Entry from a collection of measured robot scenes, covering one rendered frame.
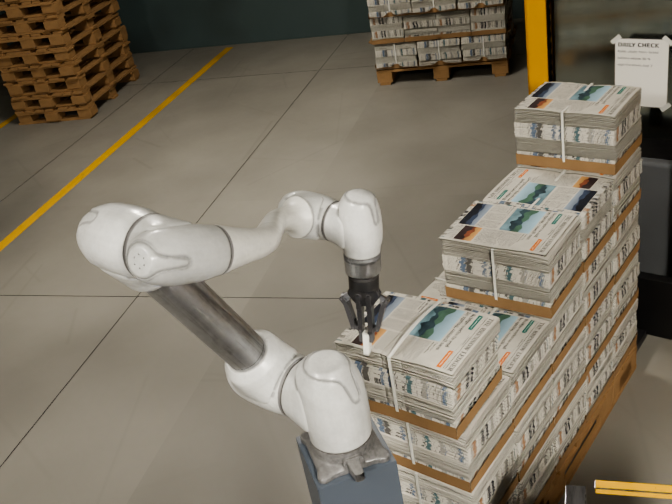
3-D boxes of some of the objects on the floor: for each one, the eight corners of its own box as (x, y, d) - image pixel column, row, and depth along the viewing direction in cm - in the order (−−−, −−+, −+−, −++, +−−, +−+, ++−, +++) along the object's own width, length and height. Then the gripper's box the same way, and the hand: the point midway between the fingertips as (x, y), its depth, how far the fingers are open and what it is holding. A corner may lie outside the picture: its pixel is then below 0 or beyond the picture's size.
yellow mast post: (538, 309, 408) (519, -83, 317) (546, 300, 413) (529, -88, 323) (556, 313, 402) (542, -85, 312) (563, 304, 408) (551, -90, 317)
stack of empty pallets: (71, 83, 916) (32, -36, 852) (142, 76, 895) (106, -47, 831) (14, 127, 811) (-37, -6, 747) (92, 120, 790) (47, -18, 726)
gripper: (392, 267, 202) (395, 347, 213) (341, 262, 205) (347, 341, 216) (385, 282, 195) (389, 363, 207) (333, 277, 199) (339, 358, 210)
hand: (367, 341), depth 210 cm, fingers closed
